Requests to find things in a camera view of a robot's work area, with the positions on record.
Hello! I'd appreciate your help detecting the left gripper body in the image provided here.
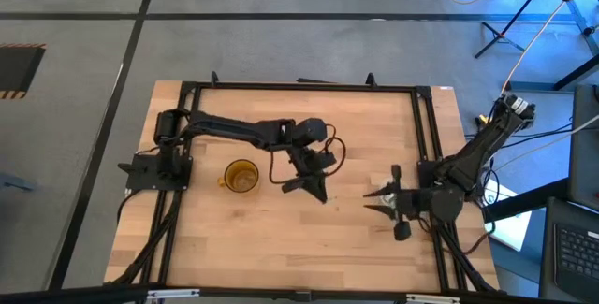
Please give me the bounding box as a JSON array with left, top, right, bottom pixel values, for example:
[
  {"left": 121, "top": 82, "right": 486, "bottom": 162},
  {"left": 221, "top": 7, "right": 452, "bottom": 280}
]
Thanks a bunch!
[{"left": 285, "top": 144, "right": 338, "bottom": 180}]

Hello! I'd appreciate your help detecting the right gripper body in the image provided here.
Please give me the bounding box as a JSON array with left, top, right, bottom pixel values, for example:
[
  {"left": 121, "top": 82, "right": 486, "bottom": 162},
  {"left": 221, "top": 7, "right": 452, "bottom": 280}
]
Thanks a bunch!
[{"left": 391, "top": 165, "right": 434, "bottom": 242}]

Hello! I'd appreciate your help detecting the black standing desk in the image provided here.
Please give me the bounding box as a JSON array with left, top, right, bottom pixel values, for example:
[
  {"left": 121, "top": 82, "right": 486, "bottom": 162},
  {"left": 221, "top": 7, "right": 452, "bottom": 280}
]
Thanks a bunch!
[{"left": 473, "top": 0, "right": 599, "bottom": 94}]

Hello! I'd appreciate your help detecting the yellow cable with yellow plug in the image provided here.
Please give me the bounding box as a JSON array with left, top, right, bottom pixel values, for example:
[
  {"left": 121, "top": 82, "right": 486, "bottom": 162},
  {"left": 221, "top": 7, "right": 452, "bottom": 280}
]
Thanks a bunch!
[{"left": 475, "top": 0, "right": 599, "bottom": 125}]

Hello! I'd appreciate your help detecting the black aluminium table frame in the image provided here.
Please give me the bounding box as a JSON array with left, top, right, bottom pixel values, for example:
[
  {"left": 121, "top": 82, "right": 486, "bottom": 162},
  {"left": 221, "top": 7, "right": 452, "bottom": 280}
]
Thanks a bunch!
[{"left": 105, "top": 70, "right": 501, "bottom": 296}]

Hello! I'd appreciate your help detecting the white box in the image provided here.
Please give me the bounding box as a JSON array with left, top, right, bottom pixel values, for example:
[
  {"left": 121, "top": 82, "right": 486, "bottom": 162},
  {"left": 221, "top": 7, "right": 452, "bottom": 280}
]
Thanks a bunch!
[{"left": 481, "top": 178, "right": 533, "bottom": 253}]

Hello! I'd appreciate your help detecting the black hazard-striped floor hatch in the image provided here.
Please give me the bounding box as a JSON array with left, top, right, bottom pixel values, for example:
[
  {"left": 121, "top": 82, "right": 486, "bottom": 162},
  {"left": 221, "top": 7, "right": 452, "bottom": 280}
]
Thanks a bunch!
[{"left": 0, "top": 42, "right": 47, "bottom": 101}]

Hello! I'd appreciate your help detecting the black laptop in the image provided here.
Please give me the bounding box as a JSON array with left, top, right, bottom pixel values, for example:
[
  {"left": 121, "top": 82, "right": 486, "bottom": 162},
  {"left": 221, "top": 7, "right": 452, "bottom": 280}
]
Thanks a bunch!
[{"left": 537, "top": 195, "right": 599, "bottom": 304}]

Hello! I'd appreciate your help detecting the black camera gantry bar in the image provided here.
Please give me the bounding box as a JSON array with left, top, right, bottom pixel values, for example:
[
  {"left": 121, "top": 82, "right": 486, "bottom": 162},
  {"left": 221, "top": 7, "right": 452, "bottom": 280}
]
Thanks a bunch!
[{"left": 0, "top": 283, "right": 599, "bottom": 304}]

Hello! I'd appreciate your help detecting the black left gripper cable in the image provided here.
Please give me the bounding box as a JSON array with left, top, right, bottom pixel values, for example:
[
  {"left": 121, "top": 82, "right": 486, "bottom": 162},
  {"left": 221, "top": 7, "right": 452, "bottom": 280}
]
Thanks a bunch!
[{"left": 267, "top": 123, "right": 347, "bottom": 186}]

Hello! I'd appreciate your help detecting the clear plastic bowl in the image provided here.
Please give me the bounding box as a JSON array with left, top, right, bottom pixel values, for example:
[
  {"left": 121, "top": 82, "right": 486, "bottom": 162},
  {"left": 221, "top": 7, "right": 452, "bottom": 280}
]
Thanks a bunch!
[{"left": 375, "top": 178, "right": 400, "bottom": 224}]

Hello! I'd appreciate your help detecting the grey floor object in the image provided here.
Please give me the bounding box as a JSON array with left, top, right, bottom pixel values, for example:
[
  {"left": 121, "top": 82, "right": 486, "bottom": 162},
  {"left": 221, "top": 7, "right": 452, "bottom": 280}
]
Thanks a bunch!
[{"left": 0, "top": 170, "right": 37, "bottom": 192}]

